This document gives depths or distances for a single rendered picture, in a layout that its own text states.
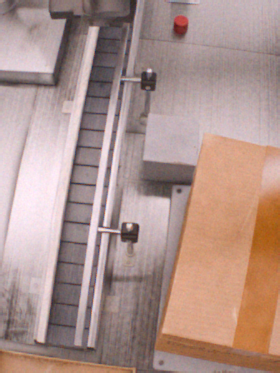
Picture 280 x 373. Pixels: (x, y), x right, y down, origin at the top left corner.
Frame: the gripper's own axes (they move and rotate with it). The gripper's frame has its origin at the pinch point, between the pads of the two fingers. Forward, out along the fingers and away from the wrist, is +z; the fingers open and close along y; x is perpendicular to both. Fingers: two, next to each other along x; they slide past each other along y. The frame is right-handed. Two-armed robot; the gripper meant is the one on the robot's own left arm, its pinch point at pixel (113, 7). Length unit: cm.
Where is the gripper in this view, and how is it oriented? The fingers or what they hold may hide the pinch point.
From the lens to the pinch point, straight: 117.1
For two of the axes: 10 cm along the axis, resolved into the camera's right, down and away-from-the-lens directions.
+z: 0.5, -2.9, 9.6
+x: -1.0, 9.5, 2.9
